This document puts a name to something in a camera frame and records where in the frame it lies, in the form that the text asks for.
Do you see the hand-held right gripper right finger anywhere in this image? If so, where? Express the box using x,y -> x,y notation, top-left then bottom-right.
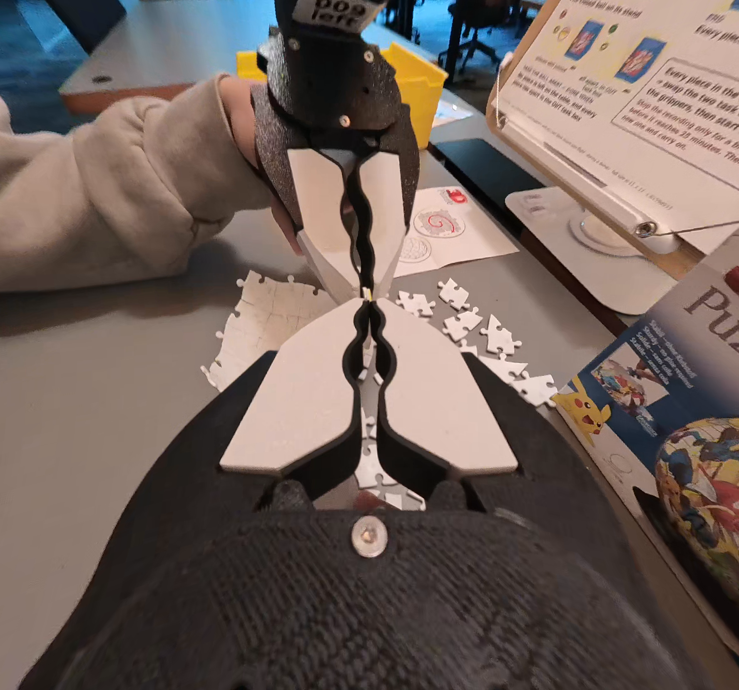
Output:
369,299 -> 520,509

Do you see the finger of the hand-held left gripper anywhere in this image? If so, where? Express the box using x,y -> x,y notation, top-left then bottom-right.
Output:
359,144 -> 406,293
286,144 -> 371,301

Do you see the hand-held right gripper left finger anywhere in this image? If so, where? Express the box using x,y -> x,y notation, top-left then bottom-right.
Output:
219,299 -> 370,500

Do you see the assembled white puzzle section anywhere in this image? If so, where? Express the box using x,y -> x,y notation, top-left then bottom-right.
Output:
201,270 -> 347,393

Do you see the person's left forearm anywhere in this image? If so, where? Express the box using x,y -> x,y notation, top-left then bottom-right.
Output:
0,75 -> 278,293

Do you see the pile of loose puzzle pieces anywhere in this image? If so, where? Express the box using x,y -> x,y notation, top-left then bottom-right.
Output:
353,277 -> 558,512

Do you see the blue cartoon puzzle box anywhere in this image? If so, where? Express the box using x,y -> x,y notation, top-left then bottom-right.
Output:
551,251 -> 739,656

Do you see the person's left hand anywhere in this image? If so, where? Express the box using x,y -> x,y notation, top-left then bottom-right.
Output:
222,75 -> 304,255

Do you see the yellow plastic bin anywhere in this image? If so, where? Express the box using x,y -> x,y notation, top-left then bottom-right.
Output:
237,42 -> 448,151

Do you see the paper sheet with diagrams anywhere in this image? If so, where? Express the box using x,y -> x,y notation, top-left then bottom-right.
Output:
393,184 -> 520,281

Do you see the black flat device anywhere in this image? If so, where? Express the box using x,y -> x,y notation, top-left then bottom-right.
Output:
430,138 -> 552,206

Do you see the small paper slip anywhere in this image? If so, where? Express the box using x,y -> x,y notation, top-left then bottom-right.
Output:
433,102 -> 474,127

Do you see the grey table with wooden edge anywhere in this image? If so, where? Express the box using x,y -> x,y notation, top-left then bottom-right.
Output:
58,0 -> 440,116

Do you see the black office chair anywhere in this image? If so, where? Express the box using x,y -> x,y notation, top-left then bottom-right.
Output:
436,0 -> 503,70

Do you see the white stand base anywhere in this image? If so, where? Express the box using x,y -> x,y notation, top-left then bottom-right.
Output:
505,184 -> 679,317

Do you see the printed instruction board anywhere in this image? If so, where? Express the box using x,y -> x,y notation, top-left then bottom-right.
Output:
485,0 -> 739,281

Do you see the thin wire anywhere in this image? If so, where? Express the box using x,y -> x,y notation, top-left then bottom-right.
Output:
649,219 -> 739,238

